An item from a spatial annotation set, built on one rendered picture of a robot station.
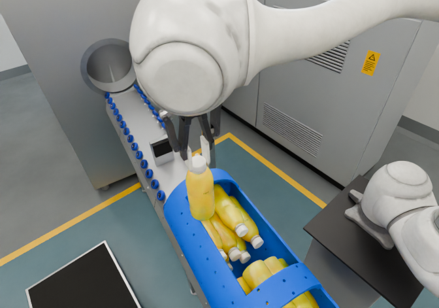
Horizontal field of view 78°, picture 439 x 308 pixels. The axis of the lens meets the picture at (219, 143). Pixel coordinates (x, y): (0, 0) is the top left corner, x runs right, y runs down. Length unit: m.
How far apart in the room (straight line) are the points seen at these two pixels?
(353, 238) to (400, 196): 0.25
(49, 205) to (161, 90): 2.61
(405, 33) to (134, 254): 2.20
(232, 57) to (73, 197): 2.60
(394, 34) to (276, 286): 1.50
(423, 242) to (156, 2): 0.81
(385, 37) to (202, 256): 1.54
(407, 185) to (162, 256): 1.68
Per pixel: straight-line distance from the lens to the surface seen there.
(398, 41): 1.87
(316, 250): 1.32
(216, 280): 0.80
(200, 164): 0.64
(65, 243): 2.51
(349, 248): 1.10
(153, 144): 1.32
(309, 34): 0.33
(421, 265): 0.94
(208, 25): 0.24
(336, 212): 1.17
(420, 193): 0.98
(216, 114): 0.57
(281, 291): 0.74
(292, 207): 2.40
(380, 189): 0.99
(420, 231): 0.89
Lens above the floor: 1.93
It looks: 42 degrees down
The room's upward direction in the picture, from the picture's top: 2 degrees counter-clockwise
